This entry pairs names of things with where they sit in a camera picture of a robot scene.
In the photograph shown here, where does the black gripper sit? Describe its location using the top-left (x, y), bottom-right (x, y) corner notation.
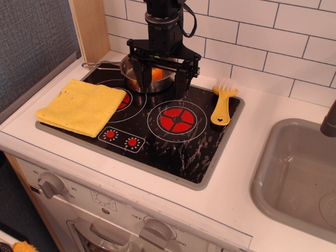
top-left (127, 16), bottom-right (201, 99)

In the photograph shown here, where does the yellow cloth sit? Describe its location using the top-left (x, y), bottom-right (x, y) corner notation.
top-left (35, 80), bottom-right (127, 138)

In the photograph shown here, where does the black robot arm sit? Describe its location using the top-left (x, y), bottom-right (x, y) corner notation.
top-left (127, 1), bottom-right (201, 99)

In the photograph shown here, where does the black toy stove top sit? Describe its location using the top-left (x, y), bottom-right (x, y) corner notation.
top-left (36, 69), bottom-right (245, 190)

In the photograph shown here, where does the red right stove knob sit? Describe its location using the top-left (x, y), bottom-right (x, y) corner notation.
top-left (127, 138), bottom-right (138, 147)

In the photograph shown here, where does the red stove knob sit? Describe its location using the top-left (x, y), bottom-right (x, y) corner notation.
top-left (127, 138), bottom-right (138, 147)
top-left (106, 130), bottom-right (115, 139)

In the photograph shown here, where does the red left stove knob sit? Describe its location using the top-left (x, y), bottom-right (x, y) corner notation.
top-left (106, 130), bottom-right (115, 139)

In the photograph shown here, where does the orange toy carrot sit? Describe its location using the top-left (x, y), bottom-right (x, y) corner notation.
top-left (152, 68), bottom-right (163, 81)

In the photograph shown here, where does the yellow dish brush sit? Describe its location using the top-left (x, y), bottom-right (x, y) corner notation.
top-left (211, 78), bottom-right (238, 126)

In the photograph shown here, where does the grey timer knob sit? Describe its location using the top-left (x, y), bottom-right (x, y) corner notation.
top-left (38, 172), bottom-right (65, 199)

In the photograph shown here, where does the grey oven knob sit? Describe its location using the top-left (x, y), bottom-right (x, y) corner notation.
top-left (139, 219), bottom-right (173, 250)

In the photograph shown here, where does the grey sink basin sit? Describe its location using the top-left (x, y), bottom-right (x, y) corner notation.
top-left (250, 118), bottom-right (335, 243)

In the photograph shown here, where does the grey faucet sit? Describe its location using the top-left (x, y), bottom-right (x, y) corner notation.
top-left (320, 101), bottom-right (336, 138)

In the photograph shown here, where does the orange fuzzy object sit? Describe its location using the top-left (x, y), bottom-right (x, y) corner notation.
top-left (12, 241), bottom-right (37, 252)

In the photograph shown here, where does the silver pot with handle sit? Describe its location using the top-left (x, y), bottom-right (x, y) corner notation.
top-left (81, 56), bottom-right (175, 93)

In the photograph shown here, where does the wooden side post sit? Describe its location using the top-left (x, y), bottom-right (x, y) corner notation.
top-left (69, 0), bottom-right (110, 62)

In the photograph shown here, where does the grey oven door handle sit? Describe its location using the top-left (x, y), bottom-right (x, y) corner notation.
top-left (87, 225), bottom-right (145, 251)

